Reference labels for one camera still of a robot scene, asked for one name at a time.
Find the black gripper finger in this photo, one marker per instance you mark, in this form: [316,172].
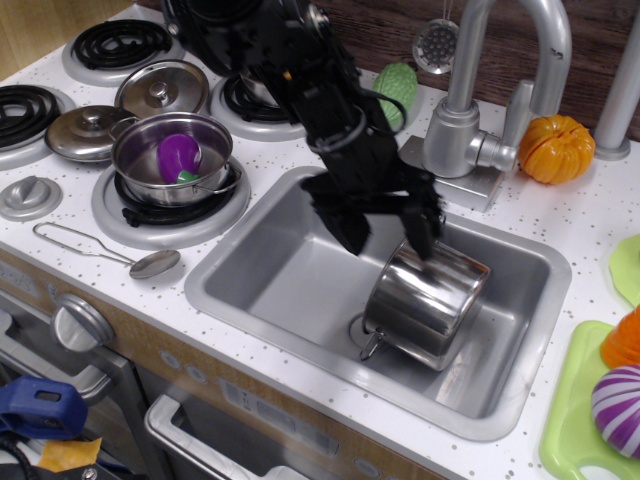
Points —
[349,227]
[422,228]

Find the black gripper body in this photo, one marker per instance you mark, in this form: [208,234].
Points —
[368,176]

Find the stainless steel pot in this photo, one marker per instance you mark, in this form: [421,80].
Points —
[424,308]

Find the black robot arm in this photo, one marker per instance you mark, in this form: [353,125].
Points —
[291,48]

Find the grey sink basin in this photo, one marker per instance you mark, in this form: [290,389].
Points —
[280,276]

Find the steel pot lid rear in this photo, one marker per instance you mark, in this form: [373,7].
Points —
[164,87]

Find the steel pot lid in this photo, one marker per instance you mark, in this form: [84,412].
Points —
[87,134]
[164,87]

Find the steel pot lid left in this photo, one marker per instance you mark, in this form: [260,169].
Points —
[87,134]

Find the silver faucet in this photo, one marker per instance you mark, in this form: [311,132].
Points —
[468,162]

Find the green toy bitter gourd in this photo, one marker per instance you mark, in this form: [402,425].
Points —
[396,86]

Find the rear right stove burner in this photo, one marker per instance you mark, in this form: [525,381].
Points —
[250,130]

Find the stove burner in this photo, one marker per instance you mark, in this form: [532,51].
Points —
[250,130]
[27,111]
[106,54]
[153,228]

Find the hanging metal strainer ladle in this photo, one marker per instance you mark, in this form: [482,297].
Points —
[434,45]

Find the orange toy pumpkin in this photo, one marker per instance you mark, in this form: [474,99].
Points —
[556,149]

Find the purple toy eggplant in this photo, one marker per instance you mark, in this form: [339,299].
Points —
[178,158]

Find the light green plate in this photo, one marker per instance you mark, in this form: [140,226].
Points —
[624,269]

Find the front stove burner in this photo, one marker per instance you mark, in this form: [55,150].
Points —
[153,228]

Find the grey vertical pole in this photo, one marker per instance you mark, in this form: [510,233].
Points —
[610,134]

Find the orange plastic cup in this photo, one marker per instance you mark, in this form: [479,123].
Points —
[621,345]

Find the green plastic tray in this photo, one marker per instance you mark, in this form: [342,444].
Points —
[570,440]

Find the purple white striped toy onion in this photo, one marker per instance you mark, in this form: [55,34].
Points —
[615,409]

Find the rear left stove burner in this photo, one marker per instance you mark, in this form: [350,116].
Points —
[106,54]

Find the silver oven knob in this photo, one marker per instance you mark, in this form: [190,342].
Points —
[79,327]

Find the grey stove knob front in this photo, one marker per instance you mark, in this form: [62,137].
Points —
[30,198]

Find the far left stove burner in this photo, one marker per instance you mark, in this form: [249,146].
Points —
[27,111]

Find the orange cloth piece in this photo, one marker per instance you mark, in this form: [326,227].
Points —
[62,455]

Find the metal spoon wire handle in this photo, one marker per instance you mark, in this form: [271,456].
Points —
[84,244]

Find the silver oven door handle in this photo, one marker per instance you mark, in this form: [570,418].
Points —
[158,422]

